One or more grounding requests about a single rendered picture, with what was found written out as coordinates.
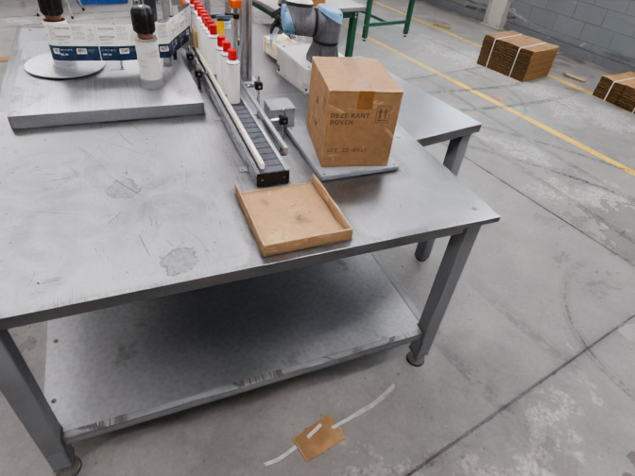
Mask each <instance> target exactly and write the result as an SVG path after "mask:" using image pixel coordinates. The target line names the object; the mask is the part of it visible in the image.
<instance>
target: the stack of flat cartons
mask: <svg viewBox="0 0 635 476"><path fill-rule="evenodd" d="M558 49H559V46H557V45H554V44H551V43H546V42H543V41H541V40H539V39H536V38H533V37H530V36H526V35H523V34H521V33H519V32H517V31H514V30H510V31H507V32H502V33H496V34H486V35H485V37H484V40H483V43H482V47H481V51H480V54H479V55H480V56H478V58H479V59H478V61H477V62H476V63H477V64H480V65H482V66H485V67H486V68H490V69H491V70H493V71H496V72H498V73H501V74H503V75H505V76H508V77H512V78H514V79H516V80H519V81H521V82H525V81H527V80H531V79H535V78H538V77H545V76H547V75H548V72H549V71H550V68H552V67H551V66H553V65H552V63H553V60H554V59H555V57H556V54H557V50H558Z"/></svg>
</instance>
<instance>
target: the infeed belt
mask: <svg viewBox="0 0 635 476"><path fill-rule="evenodd" d="M206 75H207V77H208V78H209V79H210V81H211V83H212V85H213V87H214V89H215V91H216V93H217V95H218V97H219V99H220V100H221V102H222V104H223V106H224V108H225V110H226V111H227V113H228V115H229V116H230V118H231V120H232V122H233V124H234V126H235V128H236V130H237V132H238V133H239V135H240V137H241V139H242V141H243V143H244V144H245V146H246V148H247V150H248V152H249V154H250V155H251V157H252V159H253V161H254V163H255V164H256V166H257V168H258V170H259V172H260V174H261V175H263V174H269V173H277V172H283V171H286V170H285V168H284V167H283V164H282V163H281V161H280V160H279V158H278V156H277V155H276V153H275V152H274V150H273V148H272V147H271V145H270V144H269V142H268V140H267V139H266V137H265V135H264V133H263V132H262V131H261V130H260V128H259V126H258V125H257V123H256V122H255V120H254V118H253V117H252V115H251V114H250V112H249V110H248V108H247V107H246V105H245V103H244V102H243V100H242V99H241V97H240V104H238V105H232V108H233V110H234V111H235V113H236V115H237V117H238V118H239V120H240V122H241V124H242V125H243V127H244V129H245V131H246V132H247V134H248V136H249V137H250V139H251V141H252V143H253V144H254V146H255V148H256V150H257V151H258V153H259V155H260V157H261V158H262V160H263V162H264V164H265V169H261V168H260V166H259V165H258V163H257V161H256V160H255V158H254V157H253V155H252V153H251V151H250V149H249V147H248V145H247V143H246V141H245V139H244V138H243V136H242V134H241V132H240V130H239V129H238V127H237V125H236V124H235V122H234V121H233V119H232V116H231V114H230V112H229V111H228V109H227V107H226V105H225V103H224V102H223V100H222V98H221V96H220V94H219V93H218V91H217V89H216V87H215V85H214V84H213V82H212V80H211V78H210V77H209V75H208V74H206Z"/></svg>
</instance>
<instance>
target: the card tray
mask: <svg viewBox="0 0 635 476"><path fill-rule="evenodd" d="M235 194H236V196H237V199H238V201H239V203H240V205H241V208H242V210H243V212H244V214H245V217H246V218H247V220H248V222H249V226H250V228H251V230H252V233H253V235H254V237H255V239H256V242H257V244H258V246H259V248H260V250H261V252H262V254H263V256H264V257H266V256H271V255H276V254H281V253H285V252H290V251H295V250H300V249H305V248H309V247H318V246H323V245H329V244H333V243H338V242H343V241H348V240H351V239H352V231H353V228H352V226H351V225H350V223H349V222H348V220H347V219H346V218H345V216H344V215H343V213H342V212H341V211H340V210H339V209H338V207H337V206H336V204H335V203H334V201H333V200H332V198H331V197H330V195H329V194H328V193H327V191H326V190H325V188H324V187H323V185H322V184H321V183H320V181H319V180H318V178H317V176H316V175H315V174H314V173H313V177H312V182H309V183H303V184H296V185H289V186H283V187H276V188H269V189H263V190H256V191H249V192H243V193H240V190H239V188H238V186H237V184H236V183H235Z"/></svg>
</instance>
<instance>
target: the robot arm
mask: <svg viewBox="0 0 635 476"><path fill-rule="evenodd" d="M278 6H279V7H280V8H278V9H276V10H274V11H272V12H271V13H270V14H271V18H274V19H275V20H274V22H273V23H272V25H271V28H270V35H269V45H270V46H271V45H272V42H273V40H274V41H276V40H277V39H278V35H277V33H278V31H279V28H280V29H281V31H283V32H284V33H285V34H289V37H290V39H291V40H294V38H295V39H297V36H307V37H313V40H312V43H311V45H310V47H309V49H308V51H307V53H306V59H307V60H308V61H309V62H310V63H312V57H337V58H338V50H337V45H338V39H339V34H340V29H341V25H342V18H343V14H342V12H341V10H339V9H338V8H335V7H333V6H331V5H327V4H322V3H321V4H318V5H317V7H316V8H313V2H312V0H278ZM277 26H278V27H279V28H277Z"/></svg>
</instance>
